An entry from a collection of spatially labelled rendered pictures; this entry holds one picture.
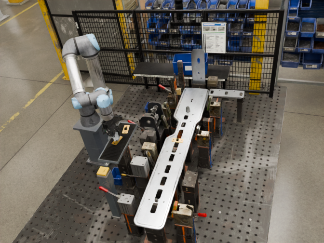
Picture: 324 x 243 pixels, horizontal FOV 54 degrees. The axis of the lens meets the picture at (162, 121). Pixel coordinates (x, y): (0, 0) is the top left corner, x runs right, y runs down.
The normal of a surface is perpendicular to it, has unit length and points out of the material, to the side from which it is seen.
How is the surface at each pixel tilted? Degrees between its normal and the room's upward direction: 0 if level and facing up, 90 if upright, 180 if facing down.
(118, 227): 0
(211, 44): 90
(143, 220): 0
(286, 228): 0
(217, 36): 90
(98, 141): 90
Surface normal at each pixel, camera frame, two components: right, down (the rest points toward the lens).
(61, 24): -0.37, 0.62
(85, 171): -0.11, -0.76
